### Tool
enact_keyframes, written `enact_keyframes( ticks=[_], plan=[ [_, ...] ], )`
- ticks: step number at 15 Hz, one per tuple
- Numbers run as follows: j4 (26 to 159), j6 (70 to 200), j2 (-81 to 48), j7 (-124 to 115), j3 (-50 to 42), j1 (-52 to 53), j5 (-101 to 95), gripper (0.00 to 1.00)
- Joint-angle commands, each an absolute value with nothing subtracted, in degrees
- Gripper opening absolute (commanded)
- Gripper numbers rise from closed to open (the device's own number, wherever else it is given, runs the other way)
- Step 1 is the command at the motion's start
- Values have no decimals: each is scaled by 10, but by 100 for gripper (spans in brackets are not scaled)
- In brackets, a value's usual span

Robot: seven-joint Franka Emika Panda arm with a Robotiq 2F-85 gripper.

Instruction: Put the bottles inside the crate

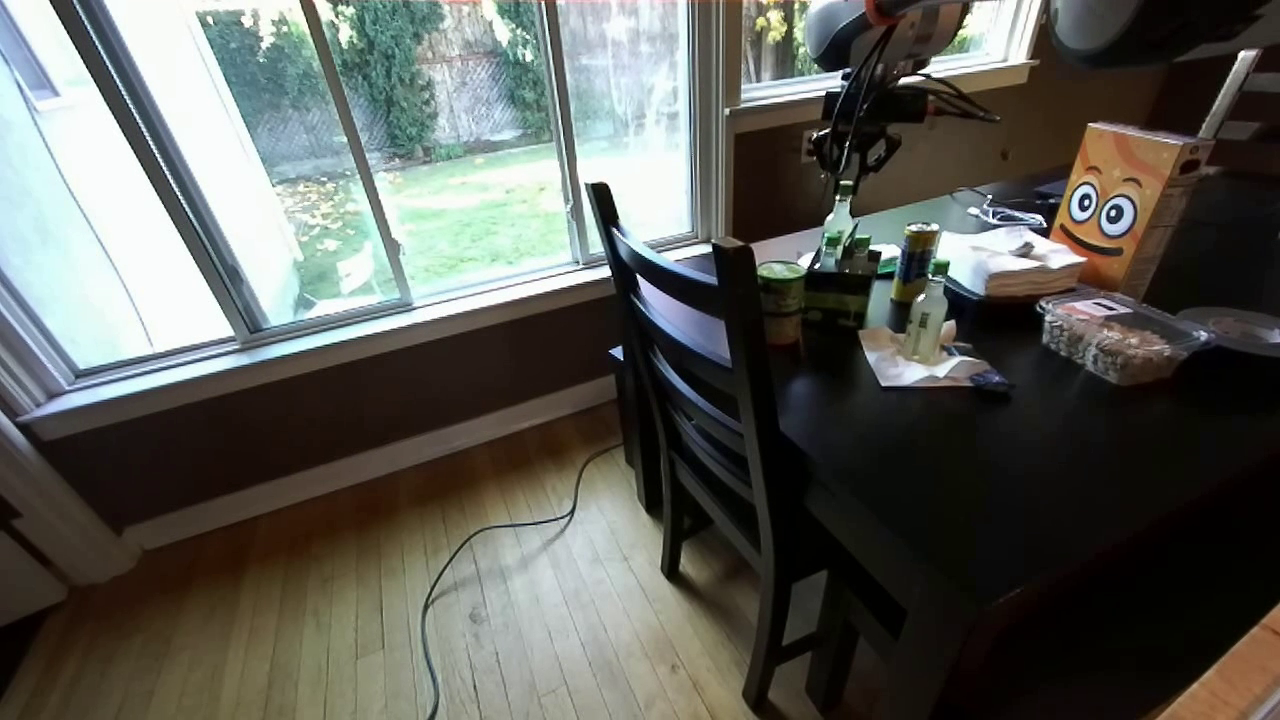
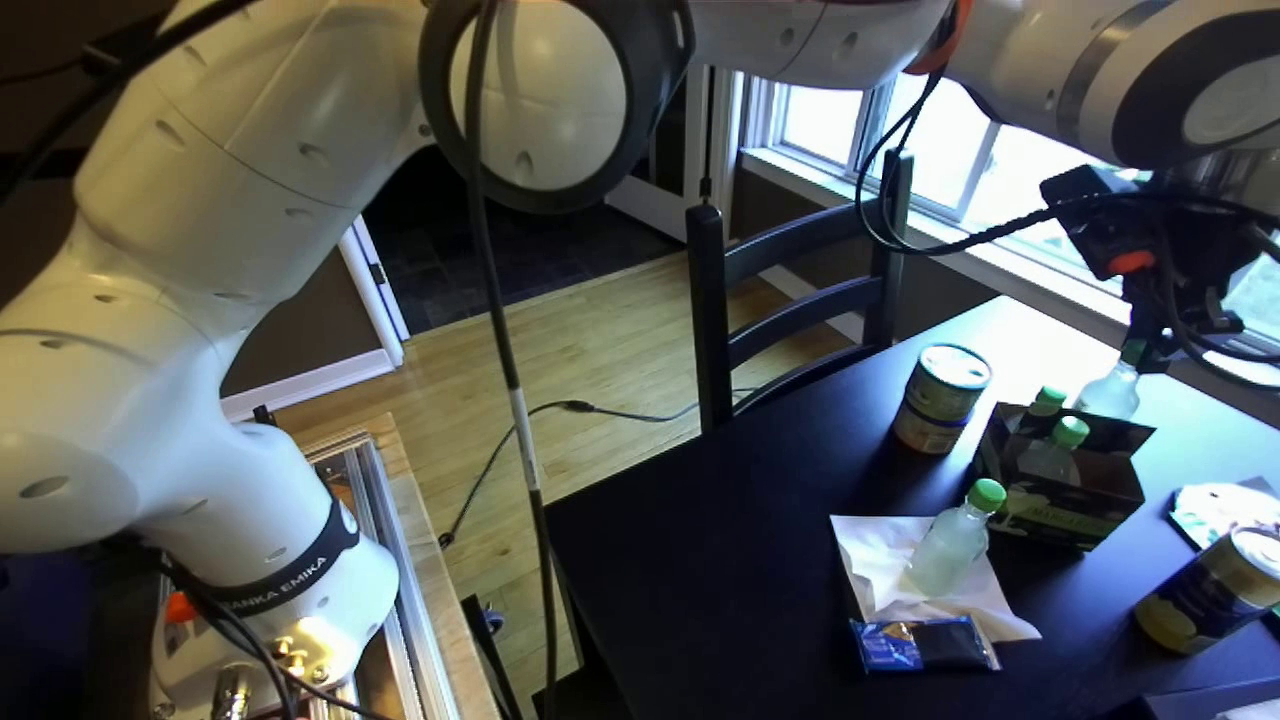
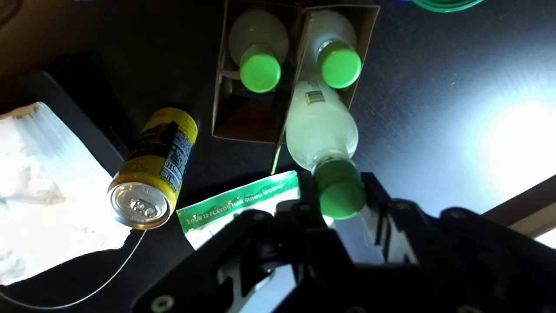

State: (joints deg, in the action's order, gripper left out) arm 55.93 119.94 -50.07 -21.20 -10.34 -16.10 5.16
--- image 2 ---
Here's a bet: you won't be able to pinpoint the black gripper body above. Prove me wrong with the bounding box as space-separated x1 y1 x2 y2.
1151 157 1280 357

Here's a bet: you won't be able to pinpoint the clear bottle with green cap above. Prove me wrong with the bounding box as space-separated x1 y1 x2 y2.
1014 413 1095 497
898 474 1011 604
1076 348 1149 418
1009 383 1070 457

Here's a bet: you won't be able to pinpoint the dark cardboard bottle crate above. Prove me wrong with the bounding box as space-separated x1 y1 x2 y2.
968 397 1160 552

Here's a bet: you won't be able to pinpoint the green white flat packet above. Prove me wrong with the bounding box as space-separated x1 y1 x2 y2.
1167 474 1280 552

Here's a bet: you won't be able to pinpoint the can with green lid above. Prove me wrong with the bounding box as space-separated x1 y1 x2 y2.
889 340 995 463

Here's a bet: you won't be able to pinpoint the yellow black drink can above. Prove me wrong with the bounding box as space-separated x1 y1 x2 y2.
1129 524 1280 660

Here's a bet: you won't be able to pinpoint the large white-framed window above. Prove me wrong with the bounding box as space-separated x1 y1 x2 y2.
736 70 1280 403

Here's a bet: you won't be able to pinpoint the white plastic bag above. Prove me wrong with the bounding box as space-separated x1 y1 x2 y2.
828 508 1046 647

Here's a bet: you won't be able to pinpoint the blue snack packet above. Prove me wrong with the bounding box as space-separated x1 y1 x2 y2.
849 611 1009 678

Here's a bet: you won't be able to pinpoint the dark wooden chair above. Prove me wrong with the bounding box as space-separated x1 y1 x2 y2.
678 148 920 436

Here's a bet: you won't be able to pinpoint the black floor bar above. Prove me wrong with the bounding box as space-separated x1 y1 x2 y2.
455 591 530 720

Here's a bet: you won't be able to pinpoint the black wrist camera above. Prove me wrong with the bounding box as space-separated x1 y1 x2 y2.
1036 158 1177 283

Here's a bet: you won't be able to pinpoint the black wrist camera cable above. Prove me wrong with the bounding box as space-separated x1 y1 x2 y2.
851 70 1070 260

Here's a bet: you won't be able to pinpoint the orange cable clip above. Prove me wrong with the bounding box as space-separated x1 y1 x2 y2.
913 0 970 76

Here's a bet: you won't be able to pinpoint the black floor cable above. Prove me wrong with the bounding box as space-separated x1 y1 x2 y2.
437 390 704 552

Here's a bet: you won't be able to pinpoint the long black robot cable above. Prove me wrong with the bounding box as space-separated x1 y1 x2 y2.
425 0 562 720

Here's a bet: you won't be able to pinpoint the white metal frame rail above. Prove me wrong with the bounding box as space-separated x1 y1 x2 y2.
311 432 465 720

